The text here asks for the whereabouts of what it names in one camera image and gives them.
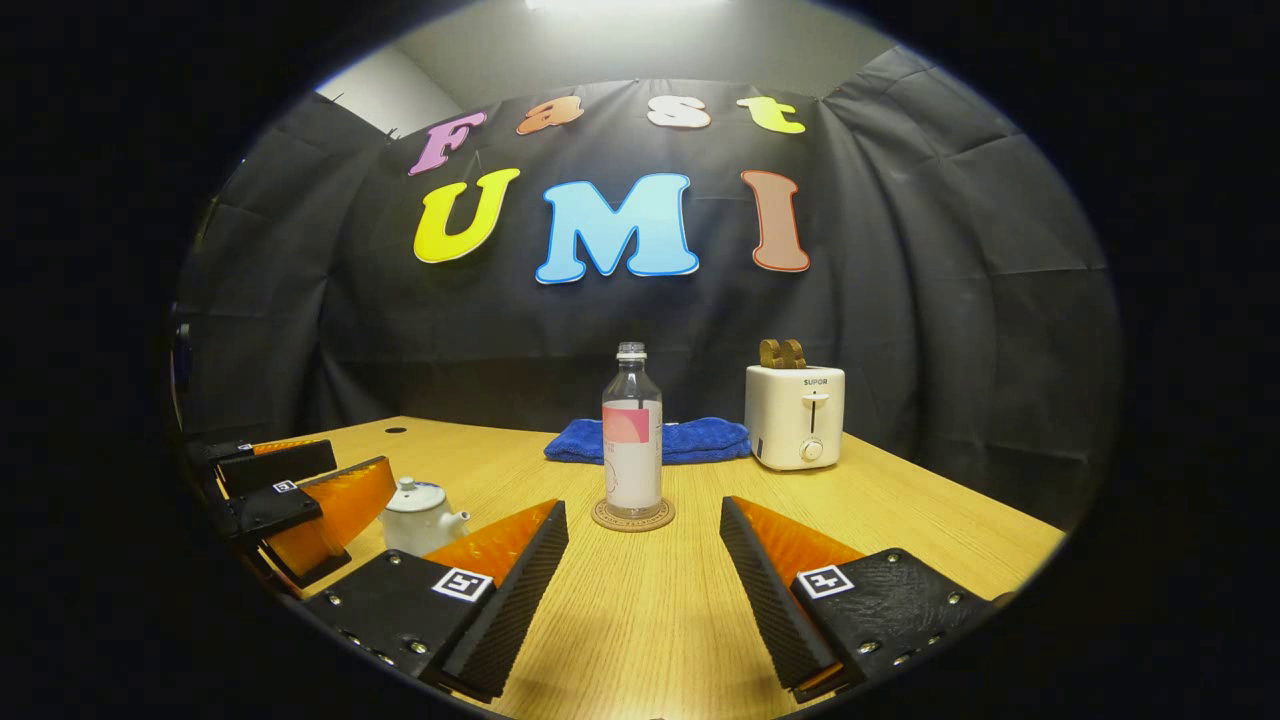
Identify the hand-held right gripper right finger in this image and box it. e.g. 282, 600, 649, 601
718, 495, 1001, 704

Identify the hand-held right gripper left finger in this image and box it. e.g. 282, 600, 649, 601
300, 498, 571, 704

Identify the round brown coaster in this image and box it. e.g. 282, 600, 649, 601
591, 497, 676, 533

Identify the white ceramic teacup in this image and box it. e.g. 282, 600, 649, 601
380, 503, 471, 557

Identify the clear plastic water bottle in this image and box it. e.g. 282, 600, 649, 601
601, 342, 664, 520

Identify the blue towel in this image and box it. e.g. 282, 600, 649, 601
544, 417, 752, 466

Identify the white toaster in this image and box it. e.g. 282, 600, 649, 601
744, 364, 846, 472

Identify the black backdrop cloth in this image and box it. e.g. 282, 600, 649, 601
175, 45, 1121, 531

